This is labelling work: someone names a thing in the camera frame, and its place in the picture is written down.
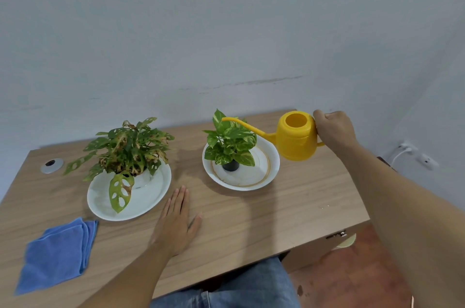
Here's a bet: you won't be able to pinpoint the white plate with brown ring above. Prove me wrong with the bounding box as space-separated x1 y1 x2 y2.
201 144 281 191

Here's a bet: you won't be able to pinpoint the blue denim jeans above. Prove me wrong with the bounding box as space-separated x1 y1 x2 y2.
149 257 302 308

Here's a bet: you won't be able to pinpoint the person's right forearm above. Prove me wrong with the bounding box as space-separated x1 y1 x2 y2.
341 144 465 308

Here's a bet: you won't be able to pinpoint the person's left hand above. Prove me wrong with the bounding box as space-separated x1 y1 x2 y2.
148 185 203 258

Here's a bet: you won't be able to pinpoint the person's left forearm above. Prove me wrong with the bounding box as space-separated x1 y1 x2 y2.
78 242 171 308

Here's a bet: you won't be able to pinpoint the yellow plastic watering can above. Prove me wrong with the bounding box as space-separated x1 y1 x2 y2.
221 111 325 162

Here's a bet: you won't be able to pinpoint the white power cable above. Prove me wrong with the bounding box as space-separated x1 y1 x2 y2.
387 148 413 167

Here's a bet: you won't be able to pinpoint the pale round table foot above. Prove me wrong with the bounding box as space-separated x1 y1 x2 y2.
332 234 357 249

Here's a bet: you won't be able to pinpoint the blue microfibre cloth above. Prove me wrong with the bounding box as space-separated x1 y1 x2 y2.
14 218 99 296

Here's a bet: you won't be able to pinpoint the wooden table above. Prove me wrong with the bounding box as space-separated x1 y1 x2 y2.
0 110 371 308

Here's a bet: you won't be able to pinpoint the grey cable grommet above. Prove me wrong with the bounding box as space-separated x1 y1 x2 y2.
40 158 64 174

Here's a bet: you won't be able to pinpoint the pothos plant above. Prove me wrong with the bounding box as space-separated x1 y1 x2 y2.
202 109 258 173

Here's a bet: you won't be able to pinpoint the person's right hand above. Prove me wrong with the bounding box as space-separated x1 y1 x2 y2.
313 109 360 154

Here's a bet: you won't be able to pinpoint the monstera plant with holed leaves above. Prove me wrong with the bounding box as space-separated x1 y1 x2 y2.
63 117 175 214

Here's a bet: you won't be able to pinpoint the plain white plate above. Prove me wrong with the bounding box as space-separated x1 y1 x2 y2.
87 162 172 222

